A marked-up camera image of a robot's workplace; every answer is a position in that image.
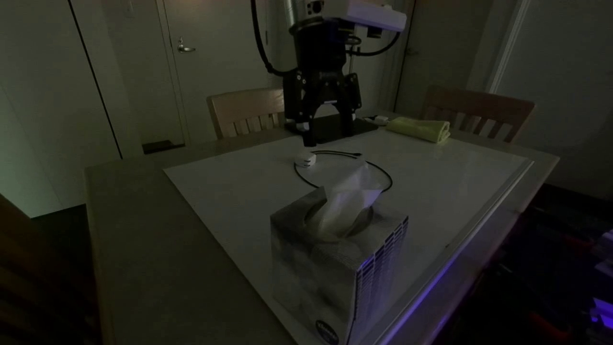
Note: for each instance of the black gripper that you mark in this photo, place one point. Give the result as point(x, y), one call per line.
point(319, 59)

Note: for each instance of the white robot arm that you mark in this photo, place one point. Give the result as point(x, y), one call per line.
point(284, 32)

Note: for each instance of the small white flat item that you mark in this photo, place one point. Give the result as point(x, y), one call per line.
point(378, 120)

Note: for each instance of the wooden chair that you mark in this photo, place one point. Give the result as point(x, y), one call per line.
point(480, 116)
point(246, 116)

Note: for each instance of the white tissue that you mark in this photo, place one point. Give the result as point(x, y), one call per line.
point(346, 199)

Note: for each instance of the yellow folded cloth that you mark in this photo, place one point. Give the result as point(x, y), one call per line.
point(422, 130)

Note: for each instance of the white table mat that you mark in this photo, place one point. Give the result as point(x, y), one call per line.
point(242, 185)

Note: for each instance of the grey door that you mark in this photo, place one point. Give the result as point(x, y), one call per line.
point(217, 70)

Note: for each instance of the grey tissue box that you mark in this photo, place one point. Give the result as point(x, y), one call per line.
point(326, 281)

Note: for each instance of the black floor object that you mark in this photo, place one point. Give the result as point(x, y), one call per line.
point(164, 147)

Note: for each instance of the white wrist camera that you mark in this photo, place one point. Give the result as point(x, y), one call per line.
point(376, 17)

